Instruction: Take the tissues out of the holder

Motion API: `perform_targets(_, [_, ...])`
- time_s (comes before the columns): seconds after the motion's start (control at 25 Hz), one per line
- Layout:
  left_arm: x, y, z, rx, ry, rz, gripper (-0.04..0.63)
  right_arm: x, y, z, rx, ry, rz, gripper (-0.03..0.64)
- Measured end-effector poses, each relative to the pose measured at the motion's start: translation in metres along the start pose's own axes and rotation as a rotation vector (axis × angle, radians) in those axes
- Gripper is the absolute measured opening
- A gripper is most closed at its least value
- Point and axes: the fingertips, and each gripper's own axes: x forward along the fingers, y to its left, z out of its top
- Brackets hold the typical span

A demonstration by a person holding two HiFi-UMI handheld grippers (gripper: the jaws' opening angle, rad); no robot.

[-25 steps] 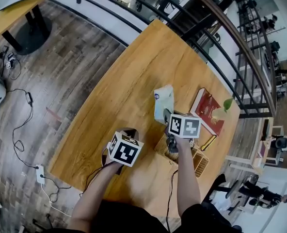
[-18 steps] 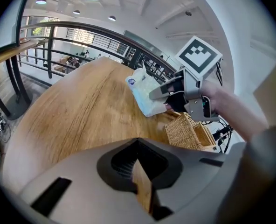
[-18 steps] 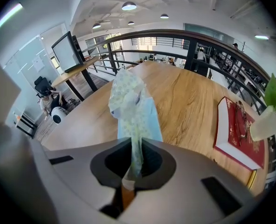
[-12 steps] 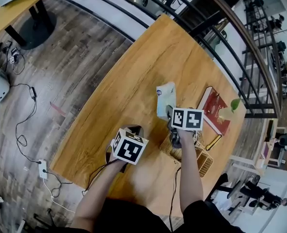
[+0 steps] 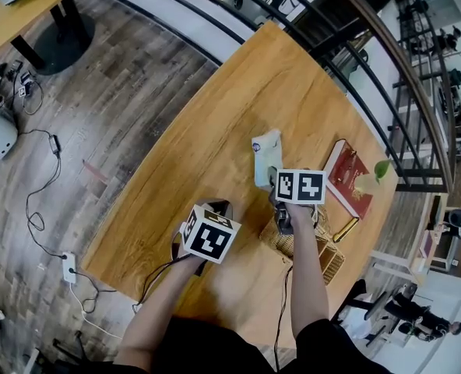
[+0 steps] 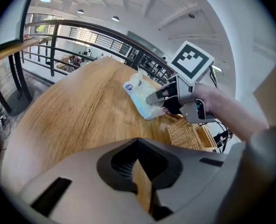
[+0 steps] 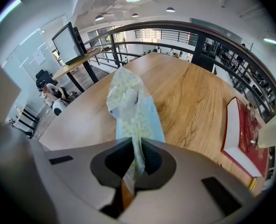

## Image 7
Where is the white display monitor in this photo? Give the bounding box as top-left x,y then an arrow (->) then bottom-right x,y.
51,21 -> 86,66

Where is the gold tube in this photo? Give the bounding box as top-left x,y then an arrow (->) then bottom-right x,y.
248,177 -> 257,192

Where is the storage shelf rack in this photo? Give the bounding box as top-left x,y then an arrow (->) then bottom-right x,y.
205,37 -> 276,98

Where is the soft tissue pack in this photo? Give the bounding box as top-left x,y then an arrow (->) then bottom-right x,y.
106,66 -> 166,189

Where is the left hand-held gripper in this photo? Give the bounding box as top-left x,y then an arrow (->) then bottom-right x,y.
0,52 -> 59,224

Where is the white round device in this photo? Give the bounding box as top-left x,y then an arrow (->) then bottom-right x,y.
52,99 -> 68,116

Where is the white wall poster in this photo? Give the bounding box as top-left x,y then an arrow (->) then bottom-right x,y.
33,49 -> 47,66

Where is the frosted glass cup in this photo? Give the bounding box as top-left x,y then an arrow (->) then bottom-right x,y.
258,112 -> 276,149

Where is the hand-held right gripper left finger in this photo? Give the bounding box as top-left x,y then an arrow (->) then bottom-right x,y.
45,137 -> 136,224

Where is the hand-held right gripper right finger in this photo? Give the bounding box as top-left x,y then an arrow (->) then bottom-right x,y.
117,138 -> 255,224

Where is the red hardcover book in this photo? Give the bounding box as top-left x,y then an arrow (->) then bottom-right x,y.
221,96 -> 269,178

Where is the black office chair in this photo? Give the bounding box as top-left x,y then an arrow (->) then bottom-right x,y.
35,69 -> 52,88

